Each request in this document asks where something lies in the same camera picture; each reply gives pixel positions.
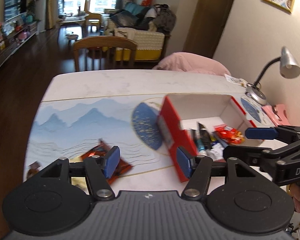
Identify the small paper packet on table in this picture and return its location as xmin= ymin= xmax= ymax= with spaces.
xmin=224 ymin=74 xmax=248 ymax=88

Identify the dark red foil snack bag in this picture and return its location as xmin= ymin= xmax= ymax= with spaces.
xmin=80 ymin=139 xmax=133 ymax=184

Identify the wooden door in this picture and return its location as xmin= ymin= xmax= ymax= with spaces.
xmin=183 ymin=0 xmax=234 ymax=58

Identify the silver foil candy bar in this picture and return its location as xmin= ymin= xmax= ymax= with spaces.
xmin=190 ymin=129 xmax=207 ymax=155

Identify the white blue milk candy packet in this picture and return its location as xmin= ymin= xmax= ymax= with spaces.
xmin=206 ymin=140 xmax=224 ymax=161

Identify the black gold snack packet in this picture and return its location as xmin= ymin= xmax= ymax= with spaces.
xmin=198 ymin=122 xmax=212 ymax=150

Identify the blue mountain table runner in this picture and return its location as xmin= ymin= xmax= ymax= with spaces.
xmin=25 ymin=93 xmax=276 ymax=188

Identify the red cardboard box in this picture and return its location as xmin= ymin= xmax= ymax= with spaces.
xmin=157 ymin=94 xmax=274 ymax=182

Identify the flat screen television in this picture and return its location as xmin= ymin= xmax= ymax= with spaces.
xmin=4 ymin=0 xmax=27 ymax=21

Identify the silver desk lamp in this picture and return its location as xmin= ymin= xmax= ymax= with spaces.
xmin=245 ymin=46 xmax=300 ymax=106

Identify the sofa with white cover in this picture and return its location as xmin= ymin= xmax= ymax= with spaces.
xmin=102 ymin=2 xmax=177 ymax=61

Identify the cream yellow pastry packet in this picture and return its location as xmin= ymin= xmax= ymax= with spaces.
xmin=69 ymin=156 xmax=89 ymax=194

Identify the wooden dining chair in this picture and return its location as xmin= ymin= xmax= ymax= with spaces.
xmin=72 ymin=36 xmax=137 ymax=72

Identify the person's right hand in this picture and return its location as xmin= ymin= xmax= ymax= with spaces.
xmin=289 ymin=184 xmax=300 ymax=213

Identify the pink cushion on chair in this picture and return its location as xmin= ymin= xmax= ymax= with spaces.
xmin=153 ymin=52 xmax=231 ymax=76

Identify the brown m&m candy bag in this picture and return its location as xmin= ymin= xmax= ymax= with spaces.
xmin=26 ymin=161 xmax=41 ymax=179

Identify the red chinese snack packet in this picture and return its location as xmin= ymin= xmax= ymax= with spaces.
xmin=214 ymin=124 xmax=244 ymax=145

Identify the coffee table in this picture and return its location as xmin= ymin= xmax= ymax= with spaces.
xmin=56 ymin=15 xmax=86 ymax=33

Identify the long tv console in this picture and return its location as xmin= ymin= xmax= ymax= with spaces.
xmin=0 ymin=21 xmax=38 ymax=67

